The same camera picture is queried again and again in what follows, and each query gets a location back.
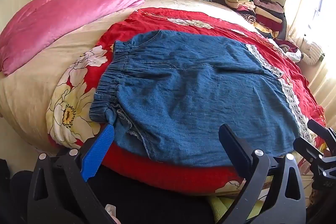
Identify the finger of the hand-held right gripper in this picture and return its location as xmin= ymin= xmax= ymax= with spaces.
xmin=307 ymin=119 xmax=336 ymax=141
xmin=293 ymin=137 xmax=326 ymax=165

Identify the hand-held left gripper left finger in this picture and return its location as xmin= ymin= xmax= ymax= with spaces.
xmin=28 ymin=123 xmax=115 ymax=224

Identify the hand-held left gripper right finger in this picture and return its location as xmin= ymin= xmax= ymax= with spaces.
xmin=218 ymin=123 xmax=307 ymax=224

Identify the blue denim pants lace trim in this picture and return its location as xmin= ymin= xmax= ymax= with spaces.
xmin=89 ymin=30 xmax=313 ymax=168

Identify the yellow-green cloth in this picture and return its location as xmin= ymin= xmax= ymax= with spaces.
xmin=209 ymin=194 xmax=265 ymax=224

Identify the person's dark clothing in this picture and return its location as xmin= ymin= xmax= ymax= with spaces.
xmin=0 ymin=158 xmax=218 ymax=224

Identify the dark red garment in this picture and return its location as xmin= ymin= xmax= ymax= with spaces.
xmin=273 ymin=39 xmax=302 ymax=63

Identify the pile of folded clothes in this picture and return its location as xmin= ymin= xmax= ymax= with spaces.
xmin=224 ymin=0 xmax=286 ymax=39

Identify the red floral blanket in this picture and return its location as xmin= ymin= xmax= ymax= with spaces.
xmin=46 ymin=7 xmax=327 ymax=197

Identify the pink quilt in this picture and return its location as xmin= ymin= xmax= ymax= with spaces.
xmin=0 ymin=0 xmax=146 ymax=76

